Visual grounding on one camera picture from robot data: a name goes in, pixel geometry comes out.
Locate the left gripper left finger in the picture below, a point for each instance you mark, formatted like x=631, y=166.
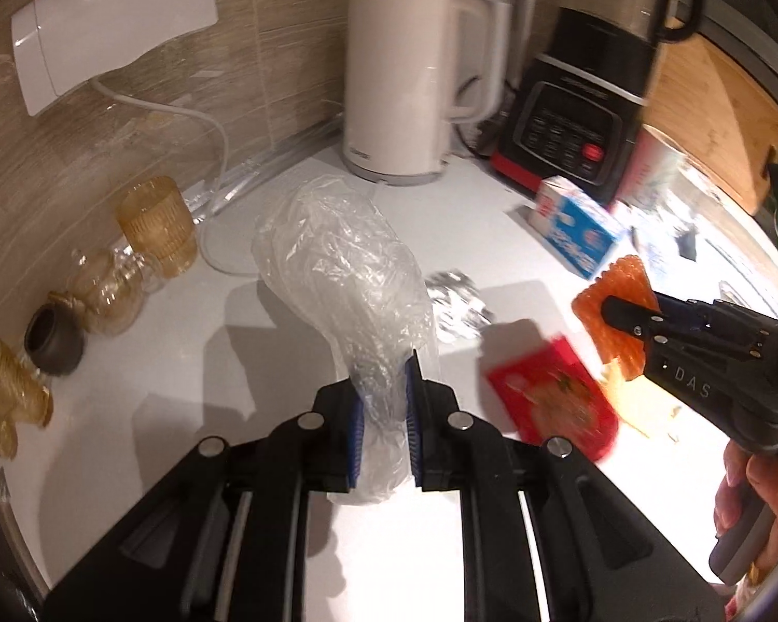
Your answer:
x=337, y=457

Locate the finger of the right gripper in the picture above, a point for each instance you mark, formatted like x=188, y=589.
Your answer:
x=631, y=318

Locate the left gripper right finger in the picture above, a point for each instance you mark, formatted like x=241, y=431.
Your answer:
x=437, y=449

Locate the orange foam fruit net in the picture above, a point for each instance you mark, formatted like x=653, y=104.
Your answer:
x=626, y=279

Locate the blue white milk carton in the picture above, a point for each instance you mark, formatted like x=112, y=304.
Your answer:
x=581, y=231

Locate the red snack packet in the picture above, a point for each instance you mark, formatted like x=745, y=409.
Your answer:
x=549, y=392

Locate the aluminium foil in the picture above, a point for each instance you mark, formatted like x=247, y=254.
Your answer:
x=459, y=310

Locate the clear plastic bag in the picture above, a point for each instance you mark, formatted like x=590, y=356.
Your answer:
x=328, y=253

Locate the person's right hand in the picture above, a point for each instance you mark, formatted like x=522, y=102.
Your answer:
x=761, y=472

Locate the white floral ceramic mug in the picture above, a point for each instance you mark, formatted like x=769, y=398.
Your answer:
x=654, y=164

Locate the red black blender base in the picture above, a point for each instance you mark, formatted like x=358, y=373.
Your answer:
x=578, y=108

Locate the wooden cutting board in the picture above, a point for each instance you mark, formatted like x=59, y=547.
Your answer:
x=719, y=115

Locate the clear glass jar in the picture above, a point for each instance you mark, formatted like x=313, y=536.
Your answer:
x=109, y=287

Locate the amber ribbed glass cup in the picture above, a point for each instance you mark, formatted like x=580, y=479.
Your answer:
x=154, y=218

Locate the amber glass cup lying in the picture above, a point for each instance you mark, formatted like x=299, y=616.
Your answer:
x=23, y=400

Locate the white electric kettle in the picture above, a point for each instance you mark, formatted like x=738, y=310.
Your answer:
x=400, y=88

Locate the white wall socket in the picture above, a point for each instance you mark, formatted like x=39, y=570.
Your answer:
x=60, y=44

